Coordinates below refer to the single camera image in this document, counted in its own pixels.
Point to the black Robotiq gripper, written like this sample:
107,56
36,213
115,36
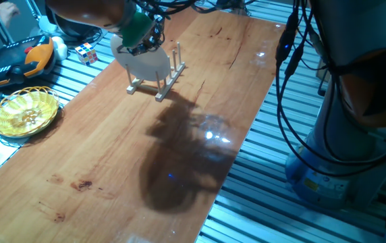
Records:
152,37

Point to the white round plate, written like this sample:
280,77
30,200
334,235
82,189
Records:
142,65

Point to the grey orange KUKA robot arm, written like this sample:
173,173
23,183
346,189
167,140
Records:
365,27

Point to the wooden peg dish rack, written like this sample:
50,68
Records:
167,82

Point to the person hand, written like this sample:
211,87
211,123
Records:
7,13

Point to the Rubik's cube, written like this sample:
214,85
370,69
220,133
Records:
86,54

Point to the glossy wooden board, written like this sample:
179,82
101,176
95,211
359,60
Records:
78,152

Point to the black orange teach pendant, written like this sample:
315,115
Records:
14,64

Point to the yellow wicker basket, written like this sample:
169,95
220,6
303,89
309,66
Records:
24,113

